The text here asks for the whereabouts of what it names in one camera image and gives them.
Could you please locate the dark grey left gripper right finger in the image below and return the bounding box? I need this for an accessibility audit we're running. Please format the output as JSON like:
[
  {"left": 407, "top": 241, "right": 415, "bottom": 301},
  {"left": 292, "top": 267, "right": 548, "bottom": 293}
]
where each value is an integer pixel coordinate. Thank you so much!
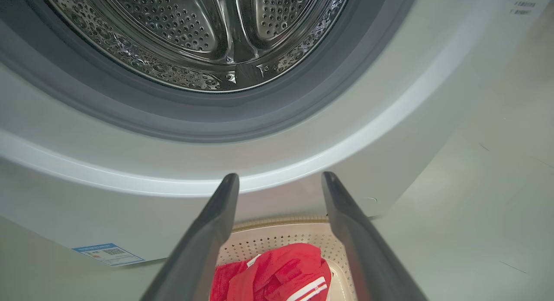
[{"left": 321, "top": 171, "right": 429, "bottom": 301}]

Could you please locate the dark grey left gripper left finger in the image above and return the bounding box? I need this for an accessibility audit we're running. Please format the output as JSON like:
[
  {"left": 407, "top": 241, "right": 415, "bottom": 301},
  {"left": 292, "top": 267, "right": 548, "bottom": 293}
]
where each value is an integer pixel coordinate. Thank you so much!
[{"left": 138, "top": 173, "right": 240, "bottom": 301}]

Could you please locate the red white clothing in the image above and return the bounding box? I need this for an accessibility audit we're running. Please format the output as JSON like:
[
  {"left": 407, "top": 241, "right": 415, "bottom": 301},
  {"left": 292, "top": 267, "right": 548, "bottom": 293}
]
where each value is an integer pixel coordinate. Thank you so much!
[{"left": 211, "top": 243, "right": 332, "bottom": 301}]

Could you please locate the cream perforated laundry basket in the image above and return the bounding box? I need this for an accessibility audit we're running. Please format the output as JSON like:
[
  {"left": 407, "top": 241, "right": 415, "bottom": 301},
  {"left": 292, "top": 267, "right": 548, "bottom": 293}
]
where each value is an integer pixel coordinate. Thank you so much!
[{"left": 216, "top": 214, "right": 358, "bottom": 301}]

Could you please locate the white front-load washing machine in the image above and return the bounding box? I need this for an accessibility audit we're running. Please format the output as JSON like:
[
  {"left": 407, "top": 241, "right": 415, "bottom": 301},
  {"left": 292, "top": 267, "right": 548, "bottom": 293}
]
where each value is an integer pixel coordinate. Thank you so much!
[{"left": 0, "top": 0, "right": 554, "bottom": 267}]

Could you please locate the stainless steel washing machine drum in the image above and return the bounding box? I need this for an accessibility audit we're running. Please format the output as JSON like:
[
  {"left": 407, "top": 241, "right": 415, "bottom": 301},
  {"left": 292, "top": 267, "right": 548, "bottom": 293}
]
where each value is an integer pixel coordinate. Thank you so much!
[{"left": 37, "top": 0, "right": 353, "bottom": 93}]

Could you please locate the blue energy label sticker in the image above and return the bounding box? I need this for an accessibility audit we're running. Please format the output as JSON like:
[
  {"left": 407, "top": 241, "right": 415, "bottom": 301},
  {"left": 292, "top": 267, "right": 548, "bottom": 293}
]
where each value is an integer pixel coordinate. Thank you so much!
[{"left": 72, "top": 243, "right": 145, "bottom": 267}]

